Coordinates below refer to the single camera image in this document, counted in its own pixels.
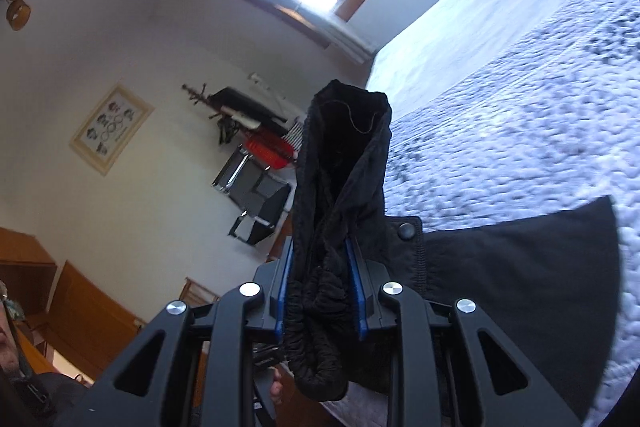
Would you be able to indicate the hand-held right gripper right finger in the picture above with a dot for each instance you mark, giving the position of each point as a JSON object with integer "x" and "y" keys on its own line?
{"x": 357, "y": 297}

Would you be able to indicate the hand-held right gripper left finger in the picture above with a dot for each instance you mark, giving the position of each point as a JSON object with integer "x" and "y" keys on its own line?
{"x": 286, "y": 292}

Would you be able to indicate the black quilted pants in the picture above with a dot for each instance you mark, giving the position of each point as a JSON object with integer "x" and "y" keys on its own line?
{"x": 345, "y": 167}

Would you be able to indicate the wooden folding rack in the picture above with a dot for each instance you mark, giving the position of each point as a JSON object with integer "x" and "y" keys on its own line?
{"x": 197, "y": 292}

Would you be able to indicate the black chrome chair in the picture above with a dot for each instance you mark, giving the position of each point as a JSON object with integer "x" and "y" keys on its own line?
{"x": 260, "y": 202}

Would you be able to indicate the red hanging garment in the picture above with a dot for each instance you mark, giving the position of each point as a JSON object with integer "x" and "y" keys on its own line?
{"x": 270, "y": 149}

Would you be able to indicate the black hanging garment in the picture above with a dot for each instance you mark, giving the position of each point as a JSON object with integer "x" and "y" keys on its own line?
{"x": 245, "y": 102}

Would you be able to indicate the white stick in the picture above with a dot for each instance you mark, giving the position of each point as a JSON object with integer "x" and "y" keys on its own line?
{"x": 257, "y": 79}

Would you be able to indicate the wooden coat rack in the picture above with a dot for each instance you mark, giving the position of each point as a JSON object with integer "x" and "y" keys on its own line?
{"x": 192, "y": 91}

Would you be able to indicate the purple quilted bedspread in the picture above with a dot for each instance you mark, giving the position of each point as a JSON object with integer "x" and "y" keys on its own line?
{"x": 500, "y": 107}

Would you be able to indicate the wooden cabinet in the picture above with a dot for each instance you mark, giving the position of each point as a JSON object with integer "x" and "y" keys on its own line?
{"x": 25, "y": 272}

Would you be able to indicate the person's face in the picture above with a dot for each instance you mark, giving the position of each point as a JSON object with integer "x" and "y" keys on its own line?
{"x": 10, "y": 337}

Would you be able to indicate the bed with pale sheet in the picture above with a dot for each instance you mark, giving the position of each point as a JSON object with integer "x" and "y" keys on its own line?
{"x": 450, "y": 17}

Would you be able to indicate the framed wall poster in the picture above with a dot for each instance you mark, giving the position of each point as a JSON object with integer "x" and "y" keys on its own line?
{"x": 111, "y": 129}

